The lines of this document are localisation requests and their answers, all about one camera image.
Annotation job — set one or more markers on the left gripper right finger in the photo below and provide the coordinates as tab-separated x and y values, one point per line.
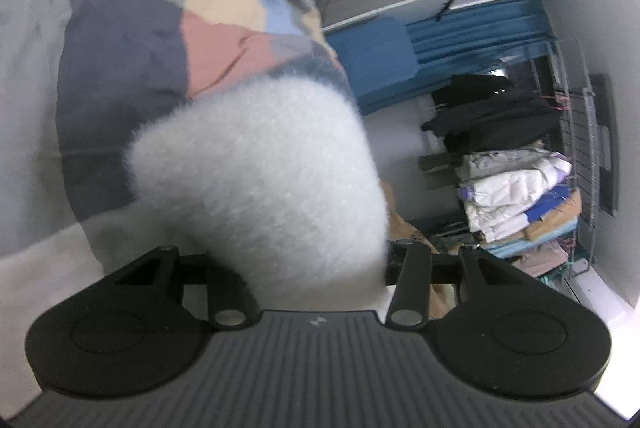
483	276

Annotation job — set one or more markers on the folded clothes stack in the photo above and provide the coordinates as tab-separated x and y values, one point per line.
519	205

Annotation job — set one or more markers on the hanging dark clothes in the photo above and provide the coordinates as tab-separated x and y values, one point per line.
477	113

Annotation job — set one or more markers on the metal wire rack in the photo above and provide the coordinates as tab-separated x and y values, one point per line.
587	135

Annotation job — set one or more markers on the patchwork colour quilt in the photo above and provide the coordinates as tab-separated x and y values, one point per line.
78	77

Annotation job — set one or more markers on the brown lettered hoodie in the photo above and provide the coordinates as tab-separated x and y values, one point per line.
423	278

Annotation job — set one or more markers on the blue padded chair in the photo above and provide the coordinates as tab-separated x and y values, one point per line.
375	55

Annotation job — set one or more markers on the white fuzzy sweater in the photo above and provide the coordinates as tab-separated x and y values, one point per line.
274	178

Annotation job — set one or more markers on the blue curtain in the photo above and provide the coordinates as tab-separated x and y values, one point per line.
469	41

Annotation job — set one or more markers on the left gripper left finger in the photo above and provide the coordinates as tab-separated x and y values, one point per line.
166	272

